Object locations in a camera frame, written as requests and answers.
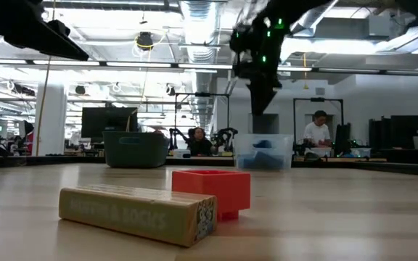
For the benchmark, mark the silver ventilation duct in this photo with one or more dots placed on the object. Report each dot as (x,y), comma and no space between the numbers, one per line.
(200,29)
(310,21)

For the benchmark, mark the green plastic bin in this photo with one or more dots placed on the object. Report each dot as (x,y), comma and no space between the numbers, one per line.
(136,150)

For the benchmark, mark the small white box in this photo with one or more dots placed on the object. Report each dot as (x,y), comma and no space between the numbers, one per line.
(181,153)

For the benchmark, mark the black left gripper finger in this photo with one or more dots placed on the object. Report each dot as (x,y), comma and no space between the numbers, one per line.
(53,43)

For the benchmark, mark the orange hollow toy brick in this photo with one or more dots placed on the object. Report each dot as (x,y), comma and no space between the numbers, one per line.
(212,192)

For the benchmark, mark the black background robot arm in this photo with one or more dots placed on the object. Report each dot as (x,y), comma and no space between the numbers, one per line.
(175,136)
(225,137)

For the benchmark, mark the white column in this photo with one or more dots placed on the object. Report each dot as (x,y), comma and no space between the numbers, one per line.
(54,119)

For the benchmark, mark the black computer monitor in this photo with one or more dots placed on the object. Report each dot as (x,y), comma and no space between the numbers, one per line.
(103,121)

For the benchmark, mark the wooden block with cat print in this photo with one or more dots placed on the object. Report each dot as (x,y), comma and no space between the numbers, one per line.
(122,214)

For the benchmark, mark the person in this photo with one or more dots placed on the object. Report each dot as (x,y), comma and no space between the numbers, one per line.
(318,132)
(200,145)

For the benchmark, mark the black upright monitor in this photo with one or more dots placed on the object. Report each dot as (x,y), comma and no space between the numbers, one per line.
(342,139)

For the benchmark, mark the small clear container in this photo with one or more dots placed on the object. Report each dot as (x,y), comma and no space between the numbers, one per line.
(360,153)

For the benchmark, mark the black shelf unit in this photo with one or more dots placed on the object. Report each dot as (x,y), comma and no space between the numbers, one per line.
(397,134)

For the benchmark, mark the clear plastic bin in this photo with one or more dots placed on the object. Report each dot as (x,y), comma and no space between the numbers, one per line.
(245,143)

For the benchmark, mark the overhead light beam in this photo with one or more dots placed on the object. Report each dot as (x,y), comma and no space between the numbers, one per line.
(158,65)

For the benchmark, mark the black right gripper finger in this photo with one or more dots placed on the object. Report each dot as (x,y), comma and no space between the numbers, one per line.
(263,98)

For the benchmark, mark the black ceiling dome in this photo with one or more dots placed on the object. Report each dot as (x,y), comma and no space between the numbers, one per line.
(145,40)

